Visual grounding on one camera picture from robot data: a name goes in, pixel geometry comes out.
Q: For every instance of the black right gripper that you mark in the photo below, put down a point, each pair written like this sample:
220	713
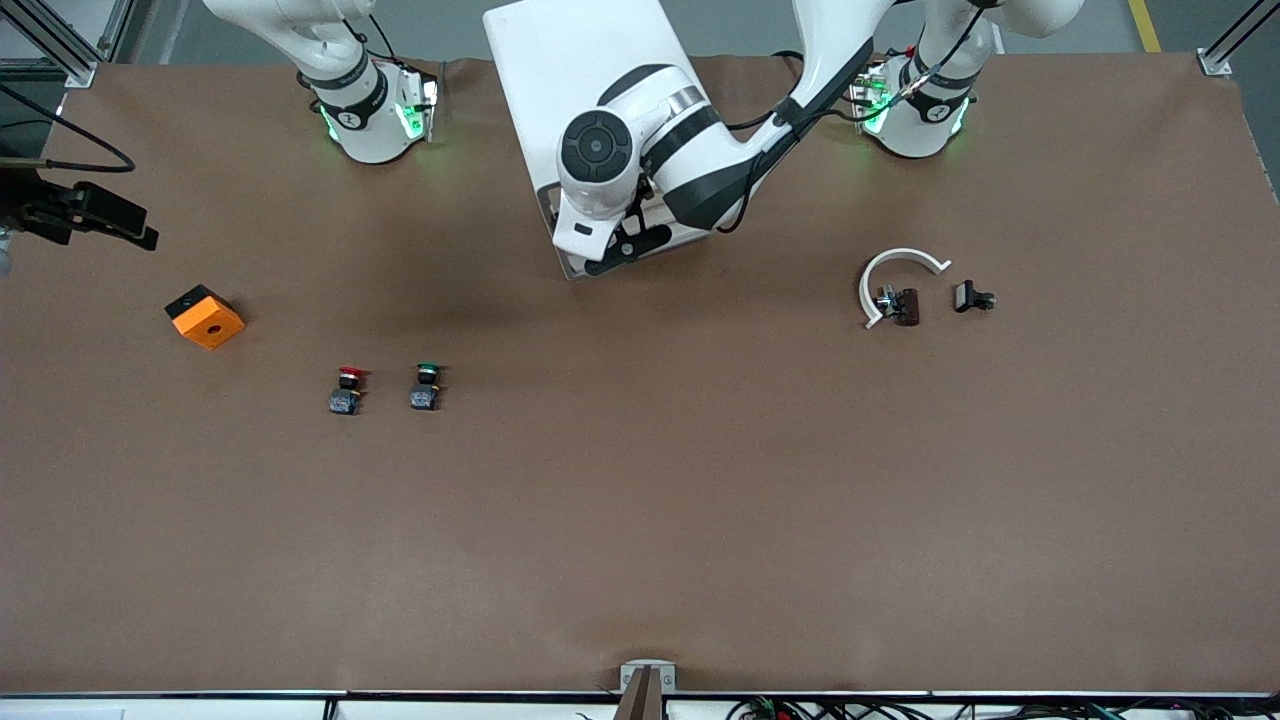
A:
30	208

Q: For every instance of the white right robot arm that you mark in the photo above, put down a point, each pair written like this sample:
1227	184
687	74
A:
360	110

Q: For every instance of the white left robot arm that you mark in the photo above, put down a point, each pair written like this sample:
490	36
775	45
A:
700	150

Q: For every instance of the orange and black button box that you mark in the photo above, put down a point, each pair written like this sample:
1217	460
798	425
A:
210	325

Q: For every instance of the white drawer cabinet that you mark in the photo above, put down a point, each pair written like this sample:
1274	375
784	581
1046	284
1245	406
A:
560	60

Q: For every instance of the white curved plastic clip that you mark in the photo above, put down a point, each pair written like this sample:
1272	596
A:
875	275

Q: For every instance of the small brown terminal block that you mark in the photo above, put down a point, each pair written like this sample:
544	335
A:
906	306

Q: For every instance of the small black contact block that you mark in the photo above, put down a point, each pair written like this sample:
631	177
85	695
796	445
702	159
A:
968	296

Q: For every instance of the aluminium frame post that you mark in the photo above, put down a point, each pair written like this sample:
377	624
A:
1215	60
60	50

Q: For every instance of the green push button switch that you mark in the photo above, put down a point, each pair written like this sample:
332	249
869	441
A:
424	395

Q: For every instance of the red push button switch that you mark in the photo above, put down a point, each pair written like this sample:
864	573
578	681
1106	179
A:
345	400

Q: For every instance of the grey metal bracket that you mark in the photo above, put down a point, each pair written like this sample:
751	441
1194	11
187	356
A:
632	668

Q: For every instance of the brown camera post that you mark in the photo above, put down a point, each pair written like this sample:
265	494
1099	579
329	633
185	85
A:
645	700

